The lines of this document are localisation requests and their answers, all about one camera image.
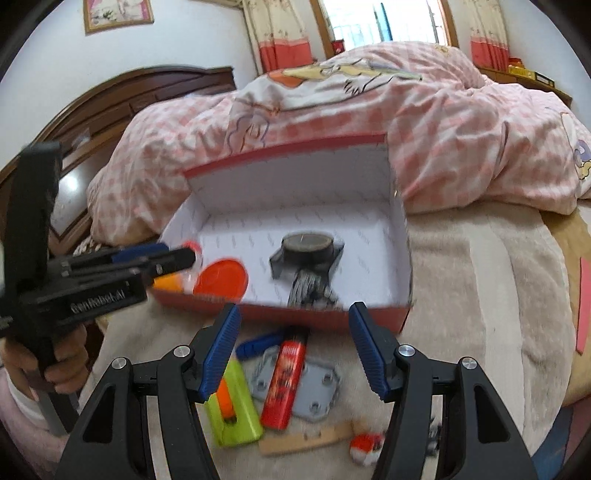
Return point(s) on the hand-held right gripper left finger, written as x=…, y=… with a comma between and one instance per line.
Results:
x=221, y=355

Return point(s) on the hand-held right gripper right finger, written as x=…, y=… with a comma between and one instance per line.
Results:
x=369, y=355

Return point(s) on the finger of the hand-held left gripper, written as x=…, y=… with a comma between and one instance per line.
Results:
x=138, y=253
x=175, y=261

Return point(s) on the orange translucent plastic piece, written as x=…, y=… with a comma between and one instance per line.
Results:
x=168, y=282

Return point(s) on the orange plastic disc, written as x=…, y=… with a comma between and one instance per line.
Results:
x=221, y=279

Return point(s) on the green toy blaster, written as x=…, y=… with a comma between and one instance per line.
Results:
x=242, y=415

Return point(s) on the red white robot toy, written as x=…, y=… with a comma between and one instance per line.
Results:
x=367, y=447

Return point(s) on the wooden puzzle piece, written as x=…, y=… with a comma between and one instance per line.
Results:
x=300, y=443

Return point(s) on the black tape roll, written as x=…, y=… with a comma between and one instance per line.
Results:
x=304, y=244

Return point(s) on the red cardboard box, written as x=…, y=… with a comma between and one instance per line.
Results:
x=286, y=184

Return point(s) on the person's left forearm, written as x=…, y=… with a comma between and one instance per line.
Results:
x=23, y=429

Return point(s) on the person's left hand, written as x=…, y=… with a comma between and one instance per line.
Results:
x=71, y=360

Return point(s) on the blue plastic toy piece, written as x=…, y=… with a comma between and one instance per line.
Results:
x=254, y=346

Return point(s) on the grey plastic plate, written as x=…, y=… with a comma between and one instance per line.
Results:
x=318, y=387

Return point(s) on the beige fleece blanket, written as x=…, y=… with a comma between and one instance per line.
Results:
x=485, y=300

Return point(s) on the dark wooden headboard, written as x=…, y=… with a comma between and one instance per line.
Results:
x=115, y=106

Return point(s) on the red card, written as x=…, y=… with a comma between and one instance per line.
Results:
x=584, y=304

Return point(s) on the pink checked quilt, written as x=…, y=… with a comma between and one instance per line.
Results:
x=461, y=138

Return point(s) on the cream red curtain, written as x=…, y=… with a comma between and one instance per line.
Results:
x=489, y=32
x=277, y=32

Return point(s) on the small red box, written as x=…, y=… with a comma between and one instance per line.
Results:
x=338, y=48

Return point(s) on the wooden cabinet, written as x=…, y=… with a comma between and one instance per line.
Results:
x=545, y=87

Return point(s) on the yellow box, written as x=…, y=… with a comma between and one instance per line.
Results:
x=521, y=68

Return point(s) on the window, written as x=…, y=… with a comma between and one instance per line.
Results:
x=397, y=21

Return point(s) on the framed wall picture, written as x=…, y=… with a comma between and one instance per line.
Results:
x=117, y=14

